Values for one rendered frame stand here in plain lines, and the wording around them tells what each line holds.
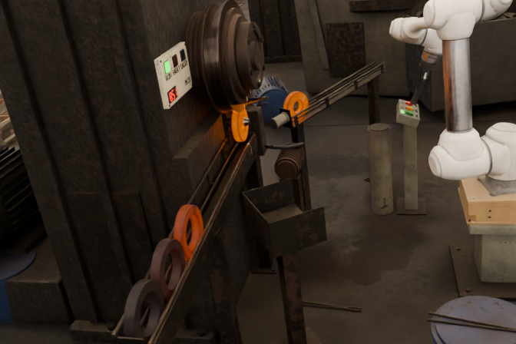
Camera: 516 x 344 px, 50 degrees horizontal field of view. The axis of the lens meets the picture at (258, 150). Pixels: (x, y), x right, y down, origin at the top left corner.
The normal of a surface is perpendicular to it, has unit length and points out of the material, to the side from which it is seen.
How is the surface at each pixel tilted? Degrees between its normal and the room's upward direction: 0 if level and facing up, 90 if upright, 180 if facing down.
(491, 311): 0
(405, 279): 0
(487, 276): 90
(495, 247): 90
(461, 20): 89
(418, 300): 0
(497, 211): 90
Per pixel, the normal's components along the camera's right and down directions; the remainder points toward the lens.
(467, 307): -0.13, -0.91
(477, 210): -0.20, 0.41
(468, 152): 0.14, 0.22
